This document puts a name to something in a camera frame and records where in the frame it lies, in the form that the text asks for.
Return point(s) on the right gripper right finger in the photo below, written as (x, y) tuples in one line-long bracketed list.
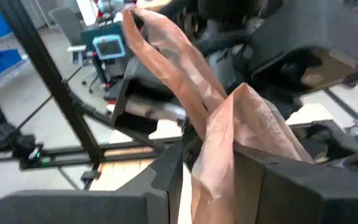
[(306, 196)]

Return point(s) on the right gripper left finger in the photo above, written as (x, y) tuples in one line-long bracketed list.
[(120, 205)]

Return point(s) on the blue bin liner bag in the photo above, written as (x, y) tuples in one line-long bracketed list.
[(244, 124)]

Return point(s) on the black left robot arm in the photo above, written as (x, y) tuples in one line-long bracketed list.
[(291, 25)]

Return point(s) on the white framed tablet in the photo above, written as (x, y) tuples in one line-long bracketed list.
[(109, 47)]

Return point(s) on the grey office chair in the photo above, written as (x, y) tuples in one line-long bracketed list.
[(70, 28)]

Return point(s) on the black rig frame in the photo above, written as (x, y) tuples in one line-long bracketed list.
[(57, 93)]

